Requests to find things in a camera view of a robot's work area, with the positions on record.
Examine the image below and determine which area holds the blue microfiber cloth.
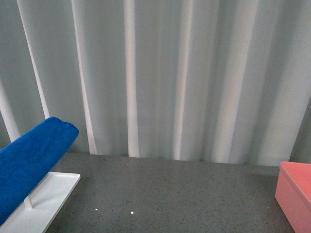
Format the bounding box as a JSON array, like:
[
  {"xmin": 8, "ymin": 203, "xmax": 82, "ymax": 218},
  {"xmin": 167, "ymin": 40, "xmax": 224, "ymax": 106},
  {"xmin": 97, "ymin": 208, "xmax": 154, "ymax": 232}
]
[{"xmin": 0, "ymin": 117, "xmax": 79, "ymax": 224}]

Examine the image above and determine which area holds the white pleated curtain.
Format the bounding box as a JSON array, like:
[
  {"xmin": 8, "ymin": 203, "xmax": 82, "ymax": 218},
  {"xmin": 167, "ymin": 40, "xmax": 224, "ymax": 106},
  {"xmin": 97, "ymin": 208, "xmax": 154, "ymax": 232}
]
[{"xmin": 0, "ymin": 0, "xmax": 311, "ymax": 166}]

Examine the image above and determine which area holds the white towel rack base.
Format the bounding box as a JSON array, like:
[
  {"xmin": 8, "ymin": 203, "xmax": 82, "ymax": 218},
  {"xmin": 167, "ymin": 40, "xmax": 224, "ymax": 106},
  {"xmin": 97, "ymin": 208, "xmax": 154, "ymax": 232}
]
[{"xmin": 0, "ymin": 172, "xmax": 81, "ymax": 233}]

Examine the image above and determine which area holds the pink plastic box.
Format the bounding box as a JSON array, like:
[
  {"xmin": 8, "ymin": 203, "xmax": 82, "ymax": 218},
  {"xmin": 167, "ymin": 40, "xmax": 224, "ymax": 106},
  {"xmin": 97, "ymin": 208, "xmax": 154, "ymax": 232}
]
[{"xmin": 275, "ymin": 162, "xmax": 311, "ymax": 233}]

